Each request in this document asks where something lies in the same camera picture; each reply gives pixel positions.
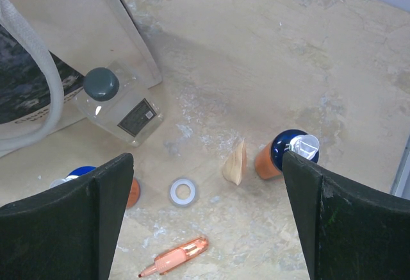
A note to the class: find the beige tube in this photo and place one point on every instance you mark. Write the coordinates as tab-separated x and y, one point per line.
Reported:
235	165

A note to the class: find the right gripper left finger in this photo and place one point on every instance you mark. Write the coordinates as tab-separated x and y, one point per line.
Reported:
69	231

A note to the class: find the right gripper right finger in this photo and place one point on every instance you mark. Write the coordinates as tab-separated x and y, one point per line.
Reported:
347	230

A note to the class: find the canvas tote bag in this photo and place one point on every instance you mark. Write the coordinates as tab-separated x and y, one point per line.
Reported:
47	47

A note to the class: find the orange bottle blue pump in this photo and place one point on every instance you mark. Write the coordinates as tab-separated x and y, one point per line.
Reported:
134	193

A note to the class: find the clear square bottle dark cap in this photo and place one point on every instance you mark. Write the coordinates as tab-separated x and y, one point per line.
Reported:
116	99

